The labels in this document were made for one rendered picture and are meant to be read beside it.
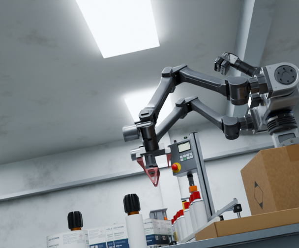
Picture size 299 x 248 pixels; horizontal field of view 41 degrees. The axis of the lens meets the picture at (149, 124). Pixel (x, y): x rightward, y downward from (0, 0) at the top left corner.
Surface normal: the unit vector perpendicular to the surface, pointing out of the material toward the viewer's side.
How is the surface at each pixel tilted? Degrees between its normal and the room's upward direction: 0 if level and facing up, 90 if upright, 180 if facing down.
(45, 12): 180
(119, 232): 90
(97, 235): 90
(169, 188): 90
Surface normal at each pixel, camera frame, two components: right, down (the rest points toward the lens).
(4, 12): 0.17, 0.92
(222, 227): 0.06, -0.36
